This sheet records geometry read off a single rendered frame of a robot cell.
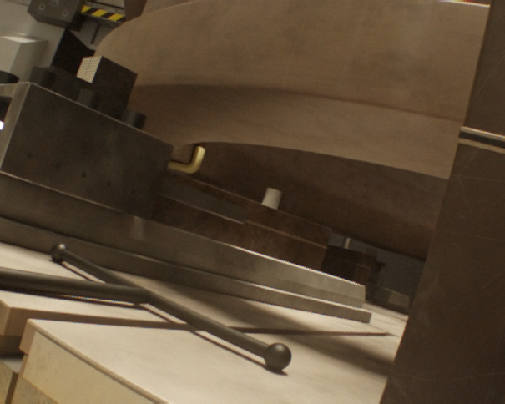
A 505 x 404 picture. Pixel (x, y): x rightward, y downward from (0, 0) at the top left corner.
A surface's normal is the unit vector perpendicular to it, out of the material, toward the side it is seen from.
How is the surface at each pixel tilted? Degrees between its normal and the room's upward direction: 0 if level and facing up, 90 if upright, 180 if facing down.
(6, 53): 90
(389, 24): 90
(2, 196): 72
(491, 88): 90
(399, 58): 90
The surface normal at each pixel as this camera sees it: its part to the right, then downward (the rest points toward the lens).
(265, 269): 0.73, -0.15
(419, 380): -0.36, -0.19
